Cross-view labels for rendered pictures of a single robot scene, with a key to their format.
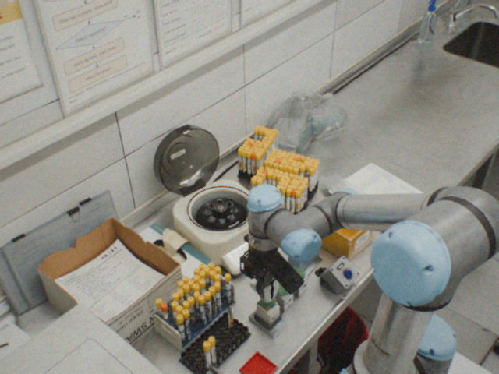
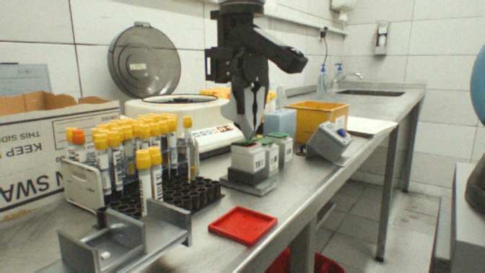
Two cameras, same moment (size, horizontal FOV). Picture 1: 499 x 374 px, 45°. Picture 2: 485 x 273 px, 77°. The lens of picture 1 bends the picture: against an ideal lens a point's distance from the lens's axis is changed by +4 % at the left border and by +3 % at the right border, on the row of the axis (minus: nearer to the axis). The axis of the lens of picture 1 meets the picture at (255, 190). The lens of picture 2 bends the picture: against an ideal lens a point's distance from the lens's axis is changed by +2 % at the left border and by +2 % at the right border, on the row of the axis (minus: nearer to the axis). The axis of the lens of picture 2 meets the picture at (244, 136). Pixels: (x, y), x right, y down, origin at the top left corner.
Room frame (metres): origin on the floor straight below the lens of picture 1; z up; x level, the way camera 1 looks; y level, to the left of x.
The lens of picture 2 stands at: (0.45, 0.05, 1.09)
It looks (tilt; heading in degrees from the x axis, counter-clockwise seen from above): 14 degrees down; 352
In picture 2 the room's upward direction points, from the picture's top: straight up
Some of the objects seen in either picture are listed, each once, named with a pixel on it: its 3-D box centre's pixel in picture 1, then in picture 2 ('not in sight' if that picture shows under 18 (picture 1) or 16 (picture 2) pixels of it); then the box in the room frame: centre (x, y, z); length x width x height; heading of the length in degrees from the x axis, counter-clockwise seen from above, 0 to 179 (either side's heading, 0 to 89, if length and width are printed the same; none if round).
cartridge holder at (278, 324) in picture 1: (267, 318); (247, 176); (0.95, -0.03, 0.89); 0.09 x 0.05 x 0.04; 48
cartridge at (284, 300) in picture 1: (281, 296); (263, 157); (1.01, -0.07, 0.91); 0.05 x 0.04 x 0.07; 49
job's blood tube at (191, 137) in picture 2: (231, 319); (192, 165); (0.92, 0.07, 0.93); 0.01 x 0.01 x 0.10; 49
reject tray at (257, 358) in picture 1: (258, 368); (243, 224); (0.81, 0.00, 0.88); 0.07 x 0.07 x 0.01; 49
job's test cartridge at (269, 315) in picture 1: (267, 312); (247, 161); (0.95, -0.03, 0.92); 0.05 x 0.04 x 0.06; 48
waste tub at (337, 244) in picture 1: (344, 230); (316, 123); (1.25, -0.26, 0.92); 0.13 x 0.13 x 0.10; 46
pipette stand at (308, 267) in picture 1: (303, 253); (280, 131); (1.15, -0.14, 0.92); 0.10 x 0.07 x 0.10; 141
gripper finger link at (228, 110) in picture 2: (259, 290); (234, 113); (0.95, -0.01, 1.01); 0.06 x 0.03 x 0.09; 48
